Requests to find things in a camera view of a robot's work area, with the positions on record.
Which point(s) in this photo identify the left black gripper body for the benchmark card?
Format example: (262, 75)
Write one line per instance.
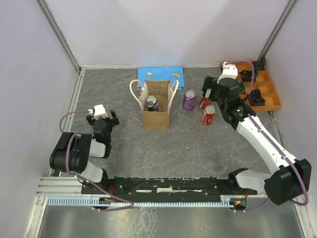
(110, 122)

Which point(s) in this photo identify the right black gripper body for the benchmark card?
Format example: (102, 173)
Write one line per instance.
(211, 83)

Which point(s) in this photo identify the red cola can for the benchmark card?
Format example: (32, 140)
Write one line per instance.
(208, 114)
(204, 102)

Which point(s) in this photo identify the purple soda can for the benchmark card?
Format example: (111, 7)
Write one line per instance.
(154, 100)
(189, 100)

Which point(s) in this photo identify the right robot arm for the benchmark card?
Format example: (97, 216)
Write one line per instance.
(288, 178)

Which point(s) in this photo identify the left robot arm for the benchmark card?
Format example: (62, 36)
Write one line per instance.
(73, 150)

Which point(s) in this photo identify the burlap canvas bag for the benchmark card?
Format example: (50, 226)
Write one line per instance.
(165, 92)

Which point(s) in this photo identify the blue yellow rolled sock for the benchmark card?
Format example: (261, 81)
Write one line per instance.
(242, 88)

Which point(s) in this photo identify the black rolled sock upper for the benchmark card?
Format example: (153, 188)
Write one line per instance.
(246, 75)

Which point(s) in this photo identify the black rolled sock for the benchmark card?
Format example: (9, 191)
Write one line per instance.
(255, 98)
(246, 75)

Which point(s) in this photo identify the black rolled sock lower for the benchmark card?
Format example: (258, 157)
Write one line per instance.
(255, 98)

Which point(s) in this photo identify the orange compartment tray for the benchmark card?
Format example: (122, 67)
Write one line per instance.
(262, 82)

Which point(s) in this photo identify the teal rolled sock corner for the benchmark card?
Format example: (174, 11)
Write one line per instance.
(259, 64)

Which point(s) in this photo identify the green topped dark can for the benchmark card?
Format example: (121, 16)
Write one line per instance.
(151, 107)

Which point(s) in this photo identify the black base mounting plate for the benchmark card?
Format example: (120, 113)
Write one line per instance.
(168, 190)

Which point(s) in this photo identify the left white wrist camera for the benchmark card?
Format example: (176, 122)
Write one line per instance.
(98, 112)

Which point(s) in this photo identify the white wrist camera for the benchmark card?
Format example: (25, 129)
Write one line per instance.
(98, 112)
(228, 70)

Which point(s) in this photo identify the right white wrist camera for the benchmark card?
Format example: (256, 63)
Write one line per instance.
(228, 70)

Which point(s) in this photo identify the aluminium frame rail front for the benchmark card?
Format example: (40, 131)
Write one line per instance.
(55, 186)

